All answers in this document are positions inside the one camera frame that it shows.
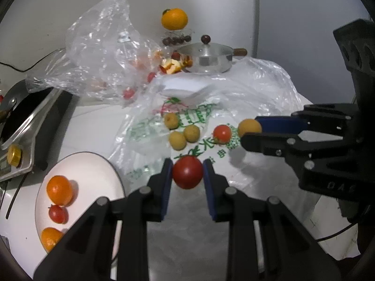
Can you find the orange tangerine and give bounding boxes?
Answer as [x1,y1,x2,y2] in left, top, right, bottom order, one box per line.
[46,175,74,206]
[41,227,64,252]

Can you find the red cherry tomato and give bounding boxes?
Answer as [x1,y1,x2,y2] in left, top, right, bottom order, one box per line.
[212,124,231,145]
[172,155,203,190]
[48,205,68,224]

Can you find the yellow longan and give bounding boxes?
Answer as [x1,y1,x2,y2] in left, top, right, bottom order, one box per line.
[237,119,262,138]
[163,113,179,130]
[183,124,200,143]
[169,131,187,151]

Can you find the white round plate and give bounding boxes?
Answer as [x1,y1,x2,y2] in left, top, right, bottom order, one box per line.
[35,152,125,238]

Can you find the black chopstick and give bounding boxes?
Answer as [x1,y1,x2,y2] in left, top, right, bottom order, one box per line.
[5,173,29,219]

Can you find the white printed plastic bag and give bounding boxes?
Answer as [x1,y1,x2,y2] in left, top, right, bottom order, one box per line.
[109,56,361,261]

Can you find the steel induction cooker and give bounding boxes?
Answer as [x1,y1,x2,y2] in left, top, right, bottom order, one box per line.
[1,88,72,182]

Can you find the small steel pot with lid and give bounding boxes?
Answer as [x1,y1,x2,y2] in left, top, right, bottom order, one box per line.
[177,35,247,74]

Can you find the yellow longan top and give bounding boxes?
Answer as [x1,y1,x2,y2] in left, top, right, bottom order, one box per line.
[163,113,179,130]

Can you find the orange peel pile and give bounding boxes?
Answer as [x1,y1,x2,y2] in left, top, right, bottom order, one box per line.
[159,51,193,75]

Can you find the dark grapes in tray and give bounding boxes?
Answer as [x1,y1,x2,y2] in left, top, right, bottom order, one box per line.
[162,35,191,46]

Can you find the yellow orange on stand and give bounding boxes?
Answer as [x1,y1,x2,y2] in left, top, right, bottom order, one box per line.
[161,8,188,30]

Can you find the clear plastic bag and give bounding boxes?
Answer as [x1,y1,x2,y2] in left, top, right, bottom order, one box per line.
[25,0,163,106]

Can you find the black wok with handle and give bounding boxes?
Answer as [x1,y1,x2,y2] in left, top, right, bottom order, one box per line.
[1,80,52,142]

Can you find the black power cable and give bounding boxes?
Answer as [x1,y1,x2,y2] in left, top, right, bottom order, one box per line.
[0,48,66,72]

